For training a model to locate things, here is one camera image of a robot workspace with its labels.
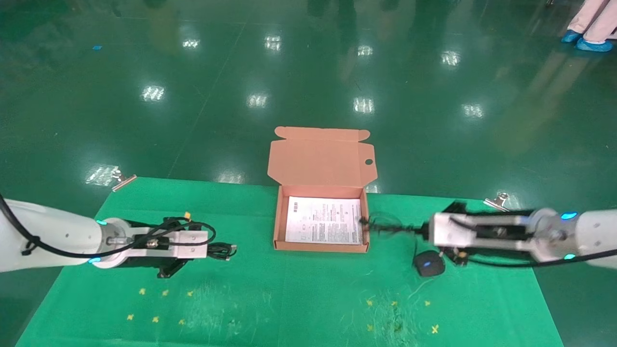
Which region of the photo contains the black data cable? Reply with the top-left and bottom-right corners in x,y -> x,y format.
207,242 -> 238,261

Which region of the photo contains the silver metal binder clip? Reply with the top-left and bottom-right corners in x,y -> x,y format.
112,169 -> 137,192
484,192 -> 512,213

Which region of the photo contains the black wired computer mouse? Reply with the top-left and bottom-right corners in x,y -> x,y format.
359,212 -> 445,278

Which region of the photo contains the white printed instruction sheet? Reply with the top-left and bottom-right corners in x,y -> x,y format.
285,196 -> 363,245

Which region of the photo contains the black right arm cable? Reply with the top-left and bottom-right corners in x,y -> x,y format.
451,214 -> 617,268

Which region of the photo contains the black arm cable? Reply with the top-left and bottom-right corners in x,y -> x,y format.
0,195 -> 217,259
451,214 -> 617,268

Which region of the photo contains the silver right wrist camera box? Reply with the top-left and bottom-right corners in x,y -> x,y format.
433,212 -> 537,249

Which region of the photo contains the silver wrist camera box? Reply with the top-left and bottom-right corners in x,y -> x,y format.
166,230 -> 209,259
433,212 -> 537,249

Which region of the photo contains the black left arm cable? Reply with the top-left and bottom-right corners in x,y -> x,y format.
0,195 -> 217,259

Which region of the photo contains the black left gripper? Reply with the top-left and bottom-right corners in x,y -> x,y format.
116,219 -> 203,279

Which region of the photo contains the open brown cardboard box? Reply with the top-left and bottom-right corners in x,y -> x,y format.
268,126 -> 378,253

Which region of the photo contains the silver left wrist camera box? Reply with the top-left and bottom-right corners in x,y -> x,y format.
166,230 -> 209,259

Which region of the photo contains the person in pink trousers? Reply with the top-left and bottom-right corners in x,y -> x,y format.
569,0 -> 617,44

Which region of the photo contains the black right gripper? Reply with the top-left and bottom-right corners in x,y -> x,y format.
415,202 -> 469,266

